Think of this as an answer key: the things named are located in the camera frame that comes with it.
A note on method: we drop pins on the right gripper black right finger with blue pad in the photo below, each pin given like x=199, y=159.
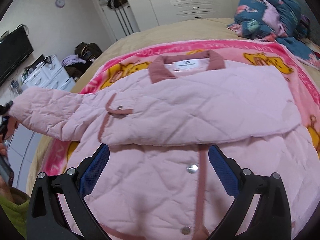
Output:
x=271, y=218

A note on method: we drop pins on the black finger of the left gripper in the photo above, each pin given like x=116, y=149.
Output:
x=5, y=114

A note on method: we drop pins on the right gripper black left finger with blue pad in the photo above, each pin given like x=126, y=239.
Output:
x=46, y=219

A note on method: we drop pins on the pink quilted jacket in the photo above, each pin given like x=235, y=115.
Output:
x=145, y=195

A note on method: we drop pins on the green sleeve forearm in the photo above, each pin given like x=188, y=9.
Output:
x=16, y=210

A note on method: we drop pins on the lilac clothes pile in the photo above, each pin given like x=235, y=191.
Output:
x=72, y=59

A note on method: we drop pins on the person's left hand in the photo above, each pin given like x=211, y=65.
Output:
x=8, y=127

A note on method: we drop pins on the white drawer dresser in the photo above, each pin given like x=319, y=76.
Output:
x=49, y=74

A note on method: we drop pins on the dark bag on floor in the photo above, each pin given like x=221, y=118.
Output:
x=88, y=51

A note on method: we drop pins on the white door with hanging bags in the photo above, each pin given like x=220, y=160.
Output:
x=119, y=17

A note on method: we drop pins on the pink cartoon fleece blanket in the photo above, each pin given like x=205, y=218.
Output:
x=295, y=84

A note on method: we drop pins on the teal floral quilt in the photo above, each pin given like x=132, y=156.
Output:
x=279, y=21

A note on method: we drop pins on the black wall television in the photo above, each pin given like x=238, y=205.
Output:
x=15, y=48

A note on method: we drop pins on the round wall clock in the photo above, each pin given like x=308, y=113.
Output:
x=60, y=3

